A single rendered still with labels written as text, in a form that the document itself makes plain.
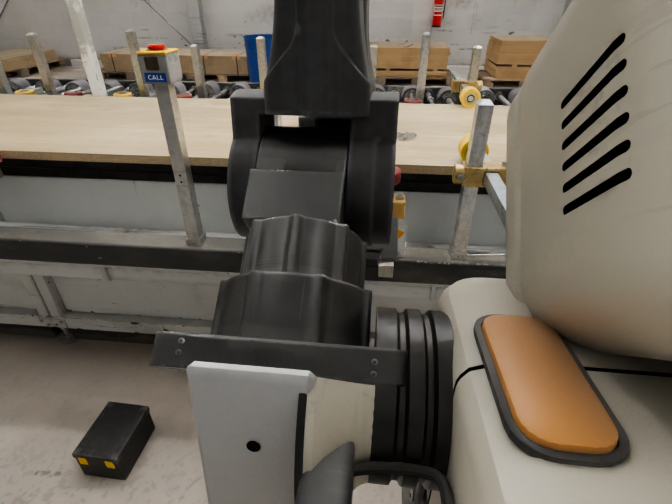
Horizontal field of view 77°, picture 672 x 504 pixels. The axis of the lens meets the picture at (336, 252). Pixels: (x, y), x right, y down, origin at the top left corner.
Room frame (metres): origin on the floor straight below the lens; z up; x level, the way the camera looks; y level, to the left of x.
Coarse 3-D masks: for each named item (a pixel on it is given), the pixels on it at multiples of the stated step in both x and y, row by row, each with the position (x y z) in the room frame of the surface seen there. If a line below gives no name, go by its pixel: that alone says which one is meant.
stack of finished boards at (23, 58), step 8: (0, 56) 7.64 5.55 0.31; (8, 56) 7.64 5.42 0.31; (16, 56) 7.64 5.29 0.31; (24, 56) 7.75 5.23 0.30; (32, 56) 7.92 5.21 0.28; (48, 56) 8.31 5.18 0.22; (56, 56) 8.53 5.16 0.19; (8, 64) 7.34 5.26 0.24; (16, 64) 7.49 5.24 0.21; (24, 64) 7.67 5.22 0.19; (32, 64) 7.86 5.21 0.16
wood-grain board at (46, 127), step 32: (0, 96) 2.06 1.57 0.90; (32, 96) 2.06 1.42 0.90; (64, 96) 2.06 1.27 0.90; (96, 96) 2.06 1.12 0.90; (0, 128) 1.55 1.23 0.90; (32, 128) 1.55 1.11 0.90; (64, 128) 1.55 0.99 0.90; (96, 128) 1.55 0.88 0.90; (128, 128) 1.55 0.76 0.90; (160, 128) 1.55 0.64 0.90; (192, 128) 1.55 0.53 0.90; (224, 128) 1.55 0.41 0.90; (416, 128) 1.55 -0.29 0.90; (448, 128) 1.55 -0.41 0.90; (64, 160) 1.29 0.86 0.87; (96, 160) 1.28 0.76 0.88; (128, 160) 1.27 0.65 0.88; (160, 160) 1.26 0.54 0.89; (192, 160) 1.25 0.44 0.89; (224, 160) 1.24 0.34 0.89; (416, 160) 1.22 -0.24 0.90; (448, 160) 1.22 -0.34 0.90
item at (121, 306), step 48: (0, 192) 1.35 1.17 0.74; (48, 192) 1.33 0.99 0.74; (96, 192) 1.32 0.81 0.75; (144, 192) 1.30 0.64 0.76; (432, 192) 1.21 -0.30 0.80; (480, 192) 1.19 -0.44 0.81; (432, 240) 1.21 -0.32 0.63; (480, 240) 1.19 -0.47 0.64; (0, 288) 1.41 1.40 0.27; (48, 288) 1.35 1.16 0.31; (96, 288) 1.37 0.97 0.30; (144, 288) 1.35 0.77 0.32; (192, 288) 1.33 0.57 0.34; (48, 336) 1.39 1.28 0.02; (96, 336) 1.37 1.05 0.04; (144, 336) 1.34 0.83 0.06
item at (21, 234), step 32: (0, 256) 1.10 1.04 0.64; (32, 256) 1.09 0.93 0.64; (64, 256) 1.08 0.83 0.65; (96, 256) 1.07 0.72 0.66; (128, 256) 1.06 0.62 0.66; (160, 256) 1.05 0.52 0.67; (192, 256) 1.04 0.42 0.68; (224, 256) 1.03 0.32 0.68; (416, 256) 1.00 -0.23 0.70; (448, 256) 1.00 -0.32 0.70; (480, 256) 1.00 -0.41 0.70
